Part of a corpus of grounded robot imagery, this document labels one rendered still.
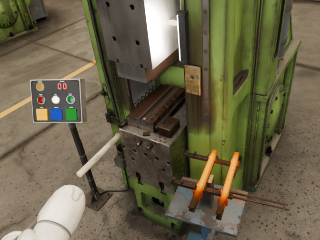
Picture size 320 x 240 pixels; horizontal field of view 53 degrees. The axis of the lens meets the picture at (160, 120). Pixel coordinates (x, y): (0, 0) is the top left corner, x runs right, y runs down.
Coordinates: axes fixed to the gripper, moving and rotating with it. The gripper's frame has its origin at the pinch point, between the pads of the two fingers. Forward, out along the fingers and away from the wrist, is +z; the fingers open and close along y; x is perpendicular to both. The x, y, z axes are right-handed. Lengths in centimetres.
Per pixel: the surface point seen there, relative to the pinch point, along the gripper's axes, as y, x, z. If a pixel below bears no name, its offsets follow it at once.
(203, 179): -11.9, 1.1, 27.6
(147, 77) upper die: -51, 36, 60
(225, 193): 0.4, 1.1, 22.4
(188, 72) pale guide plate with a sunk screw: -30, 38, 66
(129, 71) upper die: -62, 39, 60
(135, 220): -75, -93, 52
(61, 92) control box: -112, 19, 57
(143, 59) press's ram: -52, 48, 58
